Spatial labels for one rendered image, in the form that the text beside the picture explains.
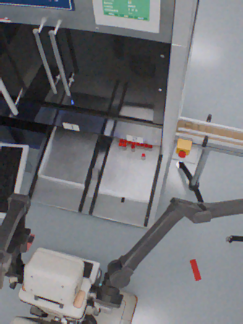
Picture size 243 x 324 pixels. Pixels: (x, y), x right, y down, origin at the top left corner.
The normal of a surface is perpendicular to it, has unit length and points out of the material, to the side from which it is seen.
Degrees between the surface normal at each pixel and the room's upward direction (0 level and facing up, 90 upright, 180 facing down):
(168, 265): 0
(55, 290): 47
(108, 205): 0
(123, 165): 0
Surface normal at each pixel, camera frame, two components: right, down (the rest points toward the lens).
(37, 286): -0.22, 0.39
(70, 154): -0.04, -0.39
